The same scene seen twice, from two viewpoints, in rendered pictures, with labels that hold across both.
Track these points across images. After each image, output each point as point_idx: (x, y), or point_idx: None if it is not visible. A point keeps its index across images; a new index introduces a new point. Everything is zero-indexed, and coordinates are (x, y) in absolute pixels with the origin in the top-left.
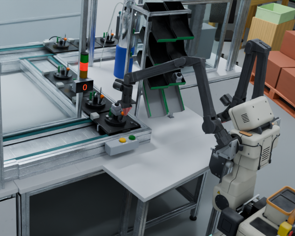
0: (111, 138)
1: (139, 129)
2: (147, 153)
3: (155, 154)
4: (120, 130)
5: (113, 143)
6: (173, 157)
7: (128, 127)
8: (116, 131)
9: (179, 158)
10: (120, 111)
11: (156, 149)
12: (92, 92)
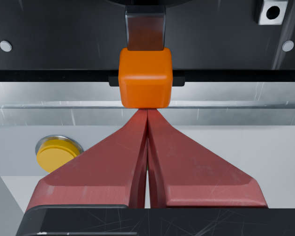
0: None
1: (264, 89)
2: (200, 137)
3: (228, 151)
4: (97, 69)
5: None
6: (270, 187)
7: (191, 53)
8: (60, 69)
9: (279, 198)
10: (125, 17)
11: (264, 127)
12: None
